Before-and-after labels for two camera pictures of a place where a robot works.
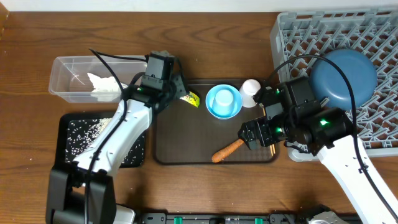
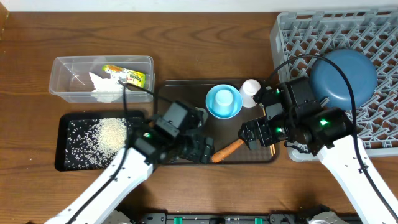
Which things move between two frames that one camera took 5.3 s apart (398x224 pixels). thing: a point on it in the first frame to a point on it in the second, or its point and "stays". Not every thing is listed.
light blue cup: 224,104 stays
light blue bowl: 224,101 stays
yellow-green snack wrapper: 192,99 to 127,76
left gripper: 181,89 to 205,149
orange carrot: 221,154 stays
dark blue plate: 330,88 stays
